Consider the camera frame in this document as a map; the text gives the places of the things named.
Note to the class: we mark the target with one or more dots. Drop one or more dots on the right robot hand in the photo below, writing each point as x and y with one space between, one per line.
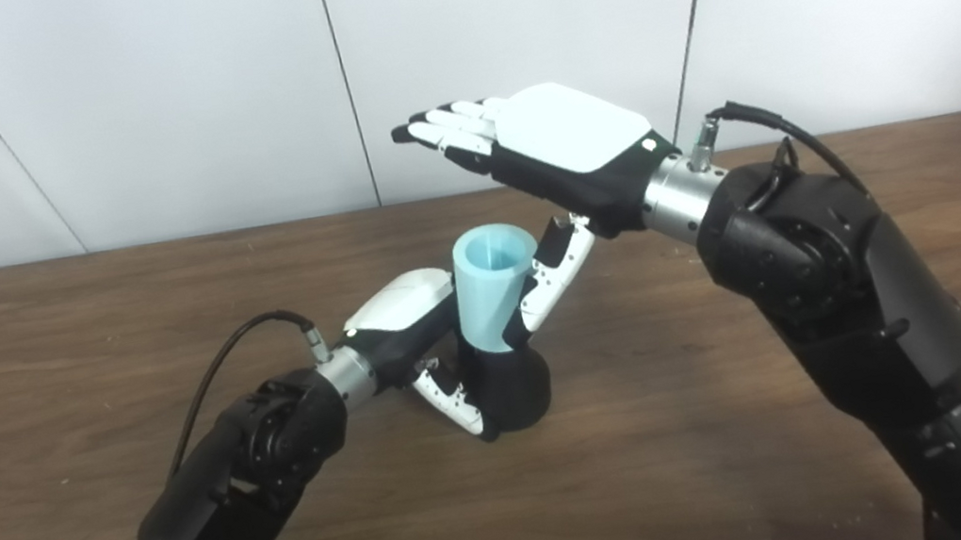
576 141

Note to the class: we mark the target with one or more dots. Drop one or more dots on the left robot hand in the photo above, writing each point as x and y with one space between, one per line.
397 316

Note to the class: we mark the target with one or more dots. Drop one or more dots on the black flared nozzle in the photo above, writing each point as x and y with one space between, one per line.
509 394

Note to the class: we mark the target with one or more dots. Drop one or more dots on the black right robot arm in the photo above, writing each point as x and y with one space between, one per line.
850 319

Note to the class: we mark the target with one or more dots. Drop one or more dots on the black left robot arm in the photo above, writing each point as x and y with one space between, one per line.
220 499

